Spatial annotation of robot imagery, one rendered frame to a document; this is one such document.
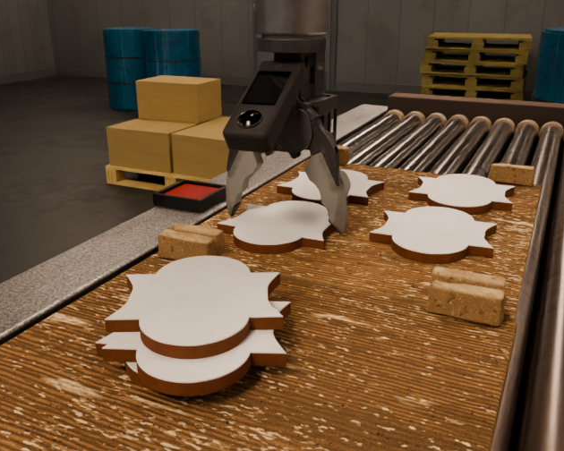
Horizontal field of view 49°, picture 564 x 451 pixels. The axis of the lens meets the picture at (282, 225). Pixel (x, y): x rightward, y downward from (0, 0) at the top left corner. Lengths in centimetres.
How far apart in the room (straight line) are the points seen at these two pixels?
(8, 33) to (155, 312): 932
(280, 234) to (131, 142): 345
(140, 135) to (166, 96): 38
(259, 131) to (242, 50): 807
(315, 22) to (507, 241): 30
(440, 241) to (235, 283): 25
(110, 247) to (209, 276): 24
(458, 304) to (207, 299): 20
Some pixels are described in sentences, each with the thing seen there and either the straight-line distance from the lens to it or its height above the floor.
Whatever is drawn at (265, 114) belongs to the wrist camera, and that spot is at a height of 108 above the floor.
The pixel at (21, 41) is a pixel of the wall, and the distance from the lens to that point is 989.
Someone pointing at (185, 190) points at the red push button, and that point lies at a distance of 86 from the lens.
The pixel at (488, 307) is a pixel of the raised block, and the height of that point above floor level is 95.
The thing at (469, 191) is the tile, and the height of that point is 95.
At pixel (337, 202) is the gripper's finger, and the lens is 65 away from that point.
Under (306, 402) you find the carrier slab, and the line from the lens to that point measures 41.
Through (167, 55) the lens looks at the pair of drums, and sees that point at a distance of 642.
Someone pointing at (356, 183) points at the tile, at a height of 95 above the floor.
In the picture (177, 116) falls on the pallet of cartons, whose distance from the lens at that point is 423.
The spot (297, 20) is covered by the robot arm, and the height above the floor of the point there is 116.
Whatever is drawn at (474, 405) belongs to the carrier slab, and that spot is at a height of 94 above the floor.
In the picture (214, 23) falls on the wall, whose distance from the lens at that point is 879.
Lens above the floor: 118
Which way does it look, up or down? 21 degrees down
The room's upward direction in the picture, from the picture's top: straight up
